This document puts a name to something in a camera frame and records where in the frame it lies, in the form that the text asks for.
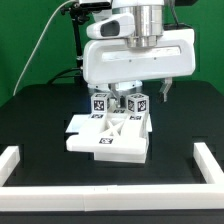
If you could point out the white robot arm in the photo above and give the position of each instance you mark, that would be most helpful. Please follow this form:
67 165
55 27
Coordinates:
129 43

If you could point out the white U-shaped border fence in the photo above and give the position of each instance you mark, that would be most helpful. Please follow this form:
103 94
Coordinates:
209 195

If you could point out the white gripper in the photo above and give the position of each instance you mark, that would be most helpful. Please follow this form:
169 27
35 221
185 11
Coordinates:
108 59

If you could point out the white chair seat block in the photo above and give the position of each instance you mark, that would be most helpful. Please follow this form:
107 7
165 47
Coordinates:
131 144

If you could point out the white cube nut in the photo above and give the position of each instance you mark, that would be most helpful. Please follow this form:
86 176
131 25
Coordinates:
100 102
137 103

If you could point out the white chair back frame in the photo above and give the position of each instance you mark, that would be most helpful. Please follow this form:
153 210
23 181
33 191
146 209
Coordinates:
97 133

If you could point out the black camera stand pole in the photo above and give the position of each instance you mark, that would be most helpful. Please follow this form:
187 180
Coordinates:
79 16

